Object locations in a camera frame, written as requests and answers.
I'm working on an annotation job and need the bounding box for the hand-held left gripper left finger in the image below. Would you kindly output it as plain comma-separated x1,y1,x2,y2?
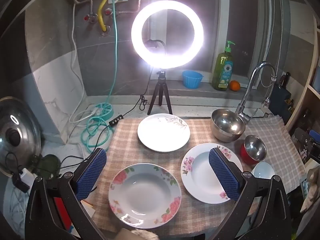
25,148,107,240

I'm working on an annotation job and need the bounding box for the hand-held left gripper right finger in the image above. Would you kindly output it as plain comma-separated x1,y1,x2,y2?
205,147,293,240

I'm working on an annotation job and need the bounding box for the deep plate with purple flowers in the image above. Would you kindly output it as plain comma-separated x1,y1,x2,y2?
181,143,243,204

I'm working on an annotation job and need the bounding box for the light blue ceramic bowl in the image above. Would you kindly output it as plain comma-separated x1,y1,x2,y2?
251,162,275,180

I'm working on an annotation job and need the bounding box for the red steel bowl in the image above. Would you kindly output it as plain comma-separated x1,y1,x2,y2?
240,135,267,165

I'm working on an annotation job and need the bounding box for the large steel bowl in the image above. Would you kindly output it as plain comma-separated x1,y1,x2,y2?
210,109,246,143

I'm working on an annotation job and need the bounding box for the deep plate with pink roses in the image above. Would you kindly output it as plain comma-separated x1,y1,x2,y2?
108,163,182,229

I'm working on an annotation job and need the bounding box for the white plate with leaf print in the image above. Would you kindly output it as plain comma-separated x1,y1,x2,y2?
137,114,190,153

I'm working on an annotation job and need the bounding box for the beige checked cloth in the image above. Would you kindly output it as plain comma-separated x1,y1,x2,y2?
82,115,307,230

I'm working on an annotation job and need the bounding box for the red white cardboard box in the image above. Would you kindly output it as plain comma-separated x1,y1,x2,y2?
53,196,97,235

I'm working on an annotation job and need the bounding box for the teal power strip reel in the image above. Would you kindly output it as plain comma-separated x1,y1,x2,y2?
94,102,114,120

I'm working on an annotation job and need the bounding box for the white charger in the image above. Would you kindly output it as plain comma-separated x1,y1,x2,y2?
12,169,34,193

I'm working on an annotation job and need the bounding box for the black knife block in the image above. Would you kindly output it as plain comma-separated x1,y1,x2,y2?
271,72,293,110

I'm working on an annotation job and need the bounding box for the steel faucet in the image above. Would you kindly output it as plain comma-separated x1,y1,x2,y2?
235,61,277,124

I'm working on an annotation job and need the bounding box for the blue silicone cup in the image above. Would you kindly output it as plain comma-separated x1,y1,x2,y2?
182,70,203,89

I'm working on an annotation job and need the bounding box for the green dish soap bottle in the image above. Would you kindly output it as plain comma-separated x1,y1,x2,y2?
212,40,236,91

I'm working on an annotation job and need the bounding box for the black tripod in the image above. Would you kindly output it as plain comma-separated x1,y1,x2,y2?
147,70,173,116

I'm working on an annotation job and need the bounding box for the wooden shelf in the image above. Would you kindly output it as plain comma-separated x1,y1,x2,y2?
285,22,320,140

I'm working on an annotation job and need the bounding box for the black cable with remote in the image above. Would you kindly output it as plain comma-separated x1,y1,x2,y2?
32,75,153,180

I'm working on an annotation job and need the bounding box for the metal sprayer hose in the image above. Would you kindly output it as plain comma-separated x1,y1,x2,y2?
260,76,275,108

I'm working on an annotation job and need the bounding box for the white cable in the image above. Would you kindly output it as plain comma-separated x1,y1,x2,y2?
69,0,98,125

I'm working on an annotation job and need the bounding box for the teal cable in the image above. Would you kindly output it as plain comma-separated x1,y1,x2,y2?
80,0,120,153

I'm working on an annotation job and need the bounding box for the yellow hose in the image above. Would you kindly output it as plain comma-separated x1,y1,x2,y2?
97,0,110,34

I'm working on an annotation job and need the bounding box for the ring light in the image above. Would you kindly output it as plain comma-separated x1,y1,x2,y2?
131,4,205,68

